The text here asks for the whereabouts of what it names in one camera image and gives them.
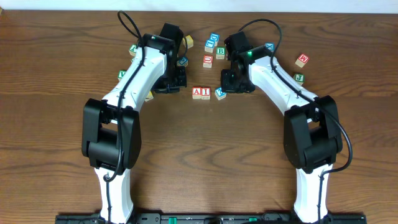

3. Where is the red A block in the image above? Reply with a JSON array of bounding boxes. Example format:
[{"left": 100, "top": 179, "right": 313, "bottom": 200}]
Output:
[{"left": 192, "top": 86, "right": 201, "bottom": 100}]

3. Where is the green B block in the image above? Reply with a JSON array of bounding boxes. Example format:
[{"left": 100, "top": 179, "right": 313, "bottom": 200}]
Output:
[{"left": 216, "top": 47, "right": 226, "bottom": 60}]

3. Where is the red I block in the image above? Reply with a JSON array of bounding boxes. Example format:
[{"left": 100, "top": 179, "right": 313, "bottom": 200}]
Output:
[{"left": 201, "top": 87, "right": 211, "bottom": 100}]

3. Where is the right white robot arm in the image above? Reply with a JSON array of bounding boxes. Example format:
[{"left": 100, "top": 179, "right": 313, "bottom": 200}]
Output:
[{"left": 221, "top": 31, "right": 343, "bottom": 223}]

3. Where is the blue block lower pair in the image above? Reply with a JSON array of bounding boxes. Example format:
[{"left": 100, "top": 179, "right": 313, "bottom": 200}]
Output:
[{"left": 205, "top": 39, "right": 215, "bottom": 53}]

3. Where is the yellow block lower left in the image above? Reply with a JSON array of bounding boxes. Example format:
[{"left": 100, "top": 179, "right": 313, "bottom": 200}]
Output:
[{"left": 145, "top": 91, "right": 154, "bottom": 102}]

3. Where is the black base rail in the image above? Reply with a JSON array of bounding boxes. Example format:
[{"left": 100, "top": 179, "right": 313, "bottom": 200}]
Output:
[{"left": 55, "top": 212, "right": 367, "bottom": 224}]

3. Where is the blue X block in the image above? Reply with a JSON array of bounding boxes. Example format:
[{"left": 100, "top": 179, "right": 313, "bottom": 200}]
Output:
[{"left": 264, "top": 42, "right": 275, "bottom": 52}]

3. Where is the green J block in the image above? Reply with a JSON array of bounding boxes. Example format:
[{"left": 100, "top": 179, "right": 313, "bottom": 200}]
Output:
[{"left": 293, "top": 73, "right": 305, "bottom": 86}]

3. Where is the red M block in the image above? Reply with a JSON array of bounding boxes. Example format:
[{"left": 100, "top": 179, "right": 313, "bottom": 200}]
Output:
[{"left": 295, "top": 54, "right": 309, "bottom": 68}]

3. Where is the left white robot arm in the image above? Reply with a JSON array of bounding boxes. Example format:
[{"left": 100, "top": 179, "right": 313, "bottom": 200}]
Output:
[{"left": 81, "top": 23, "right": 187, "bottom": 223}]

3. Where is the blue block top pair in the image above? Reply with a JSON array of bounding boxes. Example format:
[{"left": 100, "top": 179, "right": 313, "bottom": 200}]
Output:
[{"left": 209, "top": 33, "right": 220, "bottom": 47}]

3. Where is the green V block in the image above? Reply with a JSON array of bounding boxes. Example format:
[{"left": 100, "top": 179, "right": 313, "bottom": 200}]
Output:
[{"left": 118, "top": 70, "right": 126, "bottom": 81}]

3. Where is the blue 2 block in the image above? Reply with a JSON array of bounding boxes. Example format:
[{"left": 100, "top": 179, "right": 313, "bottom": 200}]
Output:
[{"left": 215, "top": 87, "right": 227, "bottom": 100}]

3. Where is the blue P block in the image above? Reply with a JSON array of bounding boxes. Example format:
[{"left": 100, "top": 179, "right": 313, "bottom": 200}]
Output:
[{"left": 177, "top": 57, "right": 188, "bottom": 67}]

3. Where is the blue block pair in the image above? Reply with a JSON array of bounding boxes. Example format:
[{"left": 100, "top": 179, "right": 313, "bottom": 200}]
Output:
[
  {"left": 205, "top": 39, "right": 215, "bottom": 53},
  {"left": 209, "top": 33, "right": 220, "bottom": 47}
]

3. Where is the yellow block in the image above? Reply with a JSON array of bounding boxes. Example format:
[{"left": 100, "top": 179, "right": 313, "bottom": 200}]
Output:
[
  {"left": 184, "top": 35, "right": 194, "bottom": 49},
  {"left": 145, "top": 91, "right": 154, "bottom": 102}
]

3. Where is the yellow block top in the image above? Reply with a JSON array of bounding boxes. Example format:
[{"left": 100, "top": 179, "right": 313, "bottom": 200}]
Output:
[{"left": 184, "top": 35, "right": 194, "bottom": 49}]

